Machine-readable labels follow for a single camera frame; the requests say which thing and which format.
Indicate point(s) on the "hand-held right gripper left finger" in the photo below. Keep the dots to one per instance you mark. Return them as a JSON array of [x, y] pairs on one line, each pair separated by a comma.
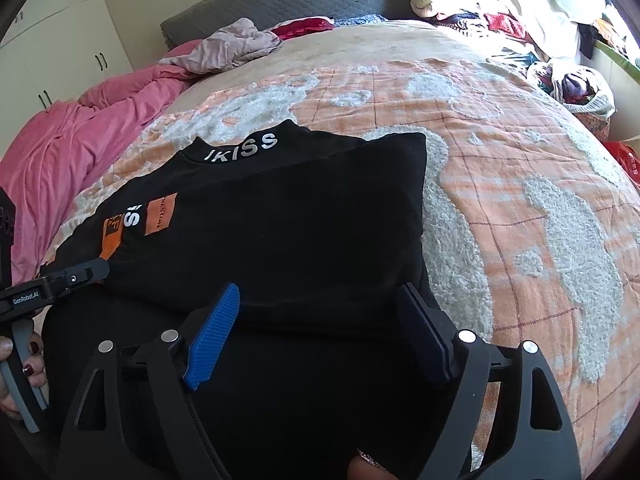
[[214, 336]]

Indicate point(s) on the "mauve crumpled garment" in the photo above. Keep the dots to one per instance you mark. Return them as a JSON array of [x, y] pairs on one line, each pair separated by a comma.
[[230, 42]]

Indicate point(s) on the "blue patterned cloth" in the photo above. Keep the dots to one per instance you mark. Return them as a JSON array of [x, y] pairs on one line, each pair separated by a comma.
[[357, 21]]

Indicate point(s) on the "red plastic bag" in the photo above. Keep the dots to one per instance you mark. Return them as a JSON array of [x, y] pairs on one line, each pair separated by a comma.
[[627, 157]]

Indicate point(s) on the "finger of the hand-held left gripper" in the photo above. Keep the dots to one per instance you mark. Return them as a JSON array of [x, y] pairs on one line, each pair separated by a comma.
[[86, 273]]

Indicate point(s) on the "person's left hand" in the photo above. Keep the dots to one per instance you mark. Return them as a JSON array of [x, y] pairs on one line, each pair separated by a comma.
[[35, 366]]

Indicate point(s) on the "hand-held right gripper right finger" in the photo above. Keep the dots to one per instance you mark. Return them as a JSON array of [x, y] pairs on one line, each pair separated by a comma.
[[431, 345]]

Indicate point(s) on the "orange and white tufted blanket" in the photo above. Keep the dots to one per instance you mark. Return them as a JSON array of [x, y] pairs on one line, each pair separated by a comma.
[[525, 200]]

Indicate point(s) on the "pink duvet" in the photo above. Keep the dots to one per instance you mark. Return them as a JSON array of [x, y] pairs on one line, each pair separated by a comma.
[[65, 155]]

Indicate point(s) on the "red cloth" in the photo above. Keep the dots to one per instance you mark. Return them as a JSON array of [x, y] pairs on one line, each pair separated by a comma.
[[305, 27]]

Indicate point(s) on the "pile of mixed clothes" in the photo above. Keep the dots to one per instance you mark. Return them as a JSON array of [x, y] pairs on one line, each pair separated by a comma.
[[500, 15]]

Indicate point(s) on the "white wardrobe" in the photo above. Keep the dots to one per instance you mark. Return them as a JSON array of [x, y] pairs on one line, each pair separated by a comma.
[[65, 35]]

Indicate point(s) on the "person's right hand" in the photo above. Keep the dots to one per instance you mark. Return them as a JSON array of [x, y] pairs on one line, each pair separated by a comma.
[[369, 467]]

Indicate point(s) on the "black printed shirt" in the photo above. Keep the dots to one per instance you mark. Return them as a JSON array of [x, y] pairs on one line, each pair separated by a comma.
[[300, 240]]

